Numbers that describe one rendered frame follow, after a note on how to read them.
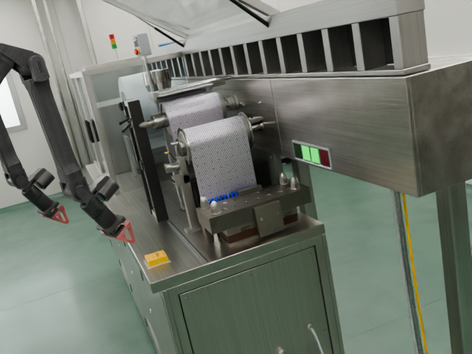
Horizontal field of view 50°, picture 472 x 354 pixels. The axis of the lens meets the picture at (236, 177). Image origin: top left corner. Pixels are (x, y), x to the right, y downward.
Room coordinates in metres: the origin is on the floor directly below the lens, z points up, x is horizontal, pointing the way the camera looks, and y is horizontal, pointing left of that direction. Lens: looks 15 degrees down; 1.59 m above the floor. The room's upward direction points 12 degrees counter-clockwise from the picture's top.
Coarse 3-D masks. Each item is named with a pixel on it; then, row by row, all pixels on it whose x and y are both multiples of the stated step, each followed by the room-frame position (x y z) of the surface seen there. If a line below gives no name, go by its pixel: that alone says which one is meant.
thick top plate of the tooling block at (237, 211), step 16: (256, 192) 1.84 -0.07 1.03; (272, 192) 1.80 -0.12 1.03; (288, 192) 1.76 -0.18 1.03; (304, 192) 1.77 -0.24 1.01; (224, 208) 1.73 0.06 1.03; (240, 208) 1.69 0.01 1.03; (288, 208) 1.74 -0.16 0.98; (208, 224) 1.67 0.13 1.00; (224, 224) 1.66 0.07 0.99; (240, 224) 1.68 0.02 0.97
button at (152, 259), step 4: (156, 252) 1.71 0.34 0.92; (160, 252) 1.70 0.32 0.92; (148, 256) 1.68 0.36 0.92; (152, 256) 1.67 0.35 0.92; (156, 256) 1.67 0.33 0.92; (160, 256) 1.66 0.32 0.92; (164, 256) 1.66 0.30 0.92; (148, 260) 1.65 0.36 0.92; (152, 260) 1.64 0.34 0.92; (156, 260) 1.65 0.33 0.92; (160, 260) 1.65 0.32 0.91; (164, 260) 1.65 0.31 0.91; (168, 260) 1.66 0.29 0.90; (148, 264) 1.64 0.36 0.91; (152, 264) 1.64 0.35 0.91; (156, 264) 1.64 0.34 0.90
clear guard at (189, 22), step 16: (112, 0) 2.70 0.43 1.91; (128, 0) 2.56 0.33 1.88; (144, 0) 2.43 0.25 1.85; (160, 0) 2.31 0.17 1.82; (176, 0) 2.20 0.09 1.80; (192, 0) 2.10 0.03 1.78; (208, 0) 2.01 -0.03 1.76; (224, 0) 1.92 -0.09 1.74; (144, 16) 2.78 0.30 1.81; (160, 16) 2.62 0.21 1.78; (176, 16) 2.48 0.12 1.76; (192, 16) 2.35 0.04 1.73; (208, 16) 2.24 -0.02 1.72; (224, 16) 2.14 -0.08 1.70; (240, 16) 2.04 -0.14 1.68; (192, 32) 2.69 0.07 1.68
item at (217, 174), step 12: (204, 156) 1.86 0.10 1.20; (216, 156) 1.88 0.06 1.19; (228, 156) 1.89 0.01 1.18; (240, 156) 1.91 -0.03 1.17; (204, 168) 1.86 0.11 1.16; (216, 168) 1.87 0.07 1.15; (228, 168) 1.89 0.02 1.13; (240, 168) 1.90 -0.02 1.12; (252, 168) 1.92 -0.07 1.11; (204, 180) 1.86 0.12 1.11; (216, 180) 1.87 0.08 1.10; (228, 180) 1.89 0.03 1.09; (240, 180) 1.90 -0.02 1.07; (252, 180) 1.92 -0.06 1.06; (204, 192) 1.85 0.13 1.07; (216, 192) 1.87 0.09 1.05; (228, 192) 1.88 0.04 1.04
